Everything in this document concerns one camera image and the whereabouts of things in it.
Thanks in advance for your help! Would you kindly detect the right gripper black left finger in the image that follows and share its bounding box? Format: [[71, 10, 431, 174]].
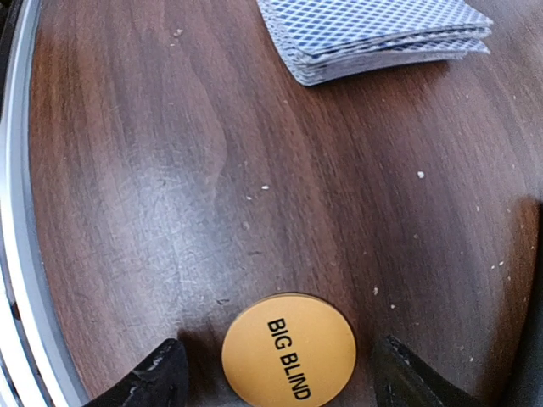
[[87, 338, 189, 407]]

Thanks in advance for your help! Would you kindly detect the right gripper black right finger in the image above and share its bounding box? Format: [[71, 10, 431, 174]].
[[372, 335, 482, 407]]

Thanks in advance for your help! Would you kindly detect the orange big blind button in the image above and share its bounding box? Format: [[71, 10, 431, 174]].
[[221, 293, 357, 406]]

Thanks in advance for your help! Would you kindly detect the blue playing card deck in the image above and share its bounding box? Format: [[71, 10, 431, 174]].
[[258, 0, 493, 86]]

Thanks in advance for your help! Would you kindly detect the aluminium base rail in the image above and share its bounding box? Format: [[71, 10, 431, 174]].
[[1, 1, 89, 406]]

